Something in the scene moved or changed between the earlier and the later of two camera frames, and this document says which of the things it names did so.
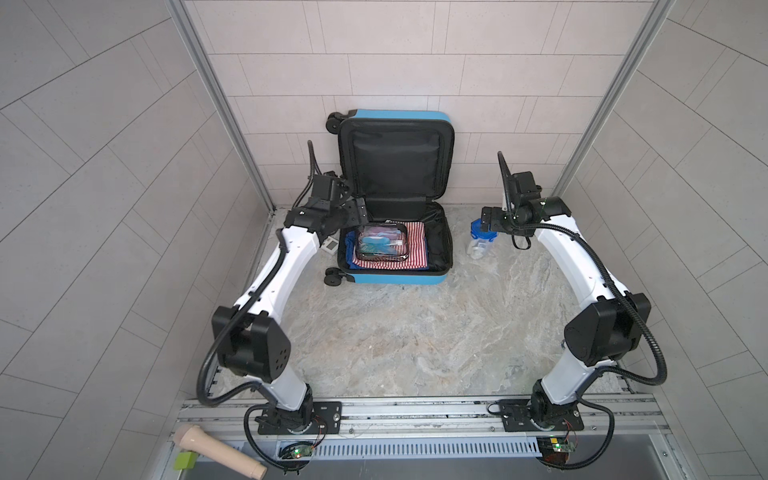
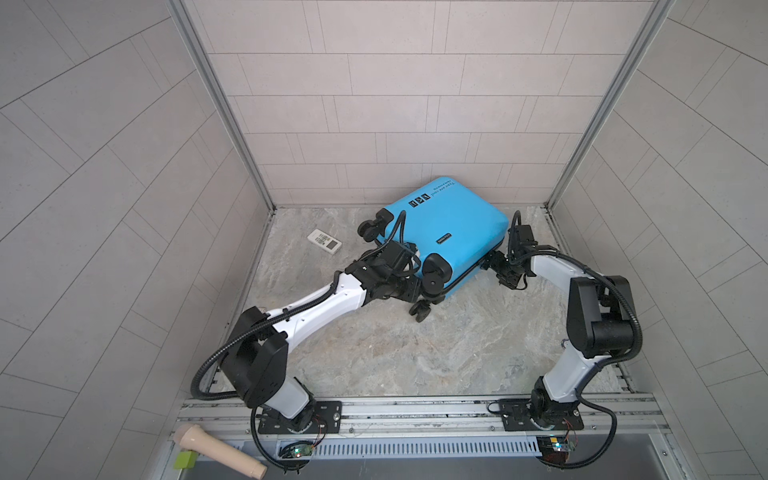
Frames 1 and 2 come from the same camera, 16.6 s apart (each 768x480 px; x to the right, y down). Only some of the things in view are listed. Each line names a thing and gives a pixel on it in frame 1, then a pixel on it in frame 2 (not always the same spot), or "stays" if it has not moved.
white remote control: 330,244 stays
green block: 185,460 stays
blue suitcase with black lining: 399,167 → 450,219
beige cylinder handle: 202,441 stays
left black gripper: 351,218 → 413,290
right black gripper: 493,222 → 493,259
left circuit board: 296,450 stays
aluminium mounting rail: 620,419 stays
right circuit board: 555,449 stays
